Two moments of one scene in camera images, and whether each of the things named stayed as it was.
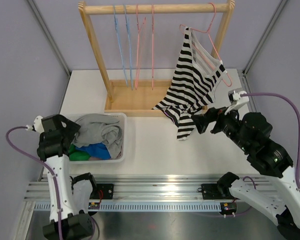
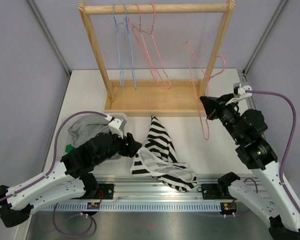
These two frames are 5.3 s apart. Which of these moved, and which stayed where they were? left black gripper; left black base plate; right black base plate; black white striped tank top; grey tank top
Moved: left black gripper; black white striped tank top
Stayed: grey tank top; left black base plate; right black base plate
